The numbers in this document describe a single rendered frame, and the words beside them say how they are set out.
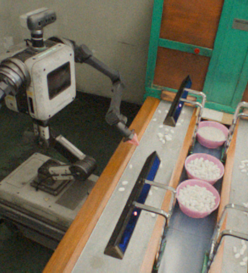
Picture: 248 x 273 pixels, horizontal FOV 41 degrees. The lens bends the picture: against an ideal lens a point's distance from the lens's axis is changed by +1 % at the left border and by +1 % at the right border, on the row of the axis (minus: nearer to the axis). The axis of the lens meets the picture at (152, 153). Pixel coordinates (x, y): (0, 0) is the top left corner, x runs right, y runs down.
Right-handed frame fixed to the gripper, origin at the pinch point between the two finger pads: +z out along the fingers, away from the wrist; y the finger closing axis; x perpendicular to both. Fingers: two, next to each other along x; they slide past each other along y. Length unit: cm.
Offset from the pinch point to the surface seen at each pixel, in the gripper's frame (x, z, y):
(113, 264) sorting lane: 0, 17, -80
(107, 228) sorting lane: 6, 9, -62
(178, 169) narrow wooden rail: -12.4, 29.0, -3.5
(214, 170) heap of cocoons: -25, 49, 8
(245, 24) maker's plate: -79, -3, 82
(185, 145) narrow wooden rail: -11.8, 28.8, 23.3
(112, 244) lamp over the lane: -31, -4, -93
